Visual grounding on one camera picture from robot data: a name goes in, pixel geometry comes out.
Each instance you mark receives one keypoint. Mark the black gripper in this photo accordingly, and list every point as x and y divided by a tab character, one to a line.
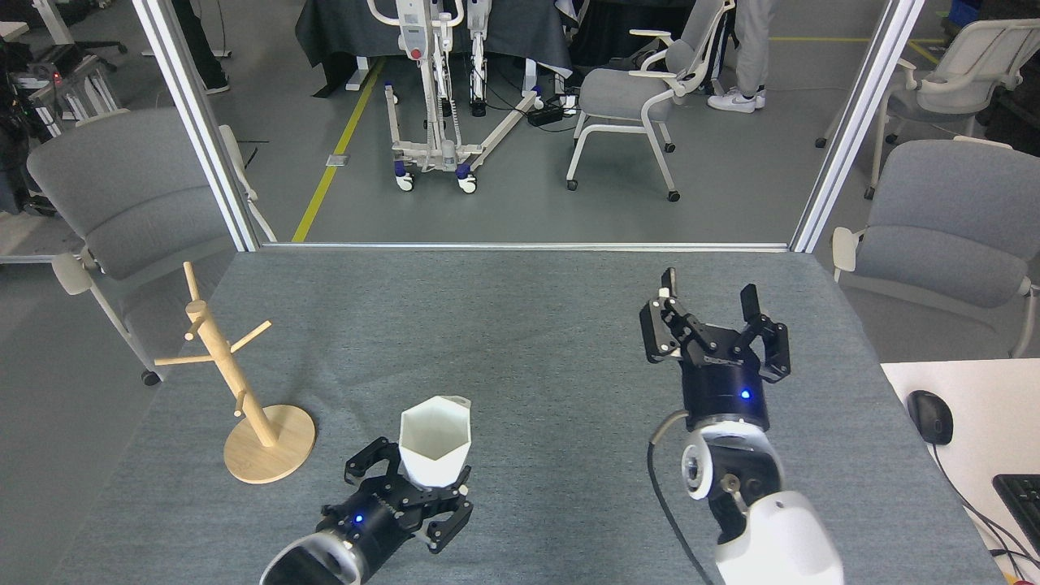
374	520
723	382

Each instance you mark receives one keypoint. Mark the white faceted cup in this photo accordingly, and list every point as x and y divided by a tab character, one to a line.
435	443

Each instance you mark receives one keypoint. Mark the wooden cup storage rack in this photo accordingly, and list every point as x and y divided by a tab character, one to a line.
260	451

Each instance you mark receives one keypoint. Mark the black equipment rack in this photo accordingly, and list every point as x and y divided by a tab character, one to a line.
49	81

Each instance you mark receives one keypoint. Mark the black computer mouse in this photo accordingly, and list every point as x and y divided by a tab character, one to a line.
930	416

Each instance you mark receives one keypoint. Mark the grey office chair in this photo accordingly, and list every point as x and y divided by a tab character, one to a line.
626	89
130	203
959	73
951	227

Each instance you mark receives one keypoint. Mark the white desk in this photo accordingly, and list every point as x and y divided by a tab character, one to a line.
975	398

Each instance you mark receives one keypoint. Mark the black power strip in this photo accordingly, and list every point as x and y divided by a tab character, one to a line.
546	114

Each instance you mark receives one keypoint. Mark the person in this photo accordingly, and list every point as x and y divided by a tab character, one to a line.
754	49
199	41

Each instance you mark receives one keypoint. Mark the black keyboard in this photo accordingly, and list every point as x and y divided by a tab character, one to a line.
1022	504

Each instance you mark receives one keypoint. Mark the white stand on wheels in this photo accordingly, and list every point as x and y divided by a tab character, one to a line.
439	97

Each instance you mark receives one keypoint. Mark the table with dark cloth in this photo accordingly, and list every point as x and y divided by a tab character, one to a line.
349	32

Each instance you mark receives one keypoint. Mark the silver aluminium rail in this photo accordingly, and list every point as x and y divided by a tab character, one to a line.
528	246

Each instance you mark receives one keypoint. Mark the silver aluminium post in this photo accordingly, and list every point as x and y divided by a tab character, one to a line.
853	122
199	122

